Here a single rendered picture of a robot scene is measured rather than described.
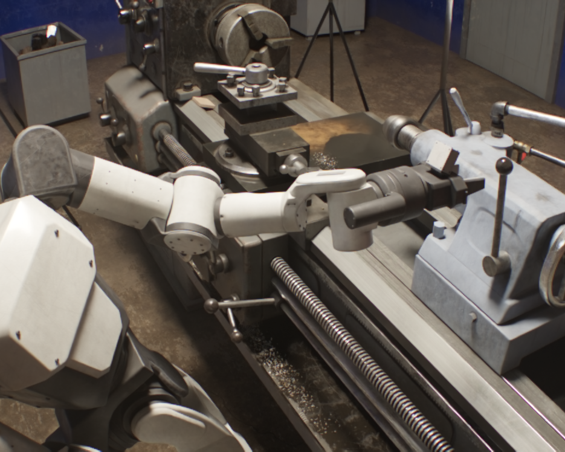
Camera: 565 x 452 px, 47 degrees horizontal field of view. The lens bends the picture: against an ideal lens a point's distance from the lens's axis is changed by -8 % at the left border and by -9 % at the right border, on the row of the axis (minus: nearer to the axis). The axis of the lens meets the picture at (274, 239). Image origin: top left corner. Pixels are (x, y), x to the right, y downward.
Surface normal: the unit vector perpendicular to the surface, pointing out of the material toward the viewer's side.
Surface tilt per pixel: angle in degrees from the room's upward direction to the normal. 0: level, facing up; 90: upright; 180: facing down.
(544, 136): 0
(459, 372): 36
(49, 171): 48
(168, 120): 90
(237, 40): 90
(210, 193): 56
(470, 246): 69
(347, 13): 90
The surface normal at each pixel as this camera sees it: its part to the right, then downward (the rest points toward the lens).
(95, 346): 0.86, -0.14
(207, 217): 0.72, -0.22
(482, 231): -0.86, 0.04
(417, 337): -0.52, -0.53
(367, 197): 0.43, 0.19
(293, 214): -0.29, 0.31
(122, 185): 0.51, -0.31
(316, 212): 0.00, -0.83
